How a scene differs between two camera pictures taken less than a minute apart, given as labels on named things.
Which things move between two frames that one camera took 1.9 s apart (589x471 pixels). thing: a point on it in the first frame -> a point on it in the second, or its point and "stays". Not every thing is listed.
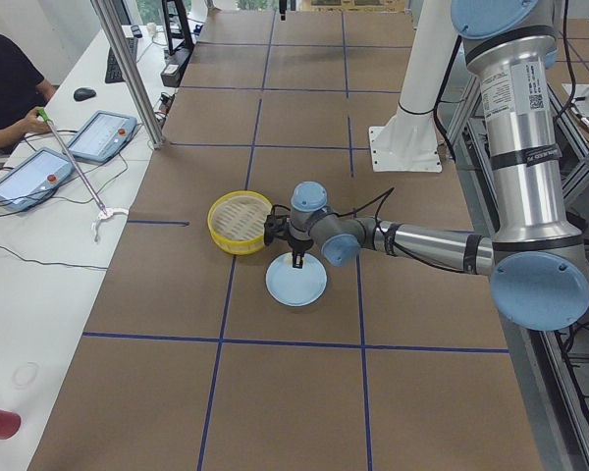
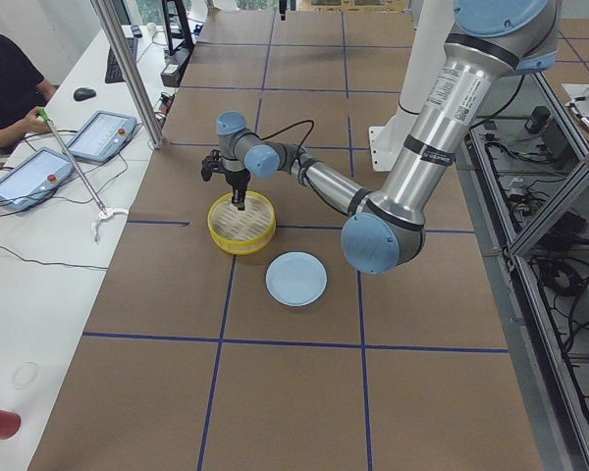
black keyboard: (113, 73) stays
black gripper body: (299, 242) -> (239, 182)
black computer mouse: (83, 93) stays
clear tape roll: (25, 374) stays
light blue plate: (295, 287) stays
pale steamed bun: (297, 261) -> (235, 208)
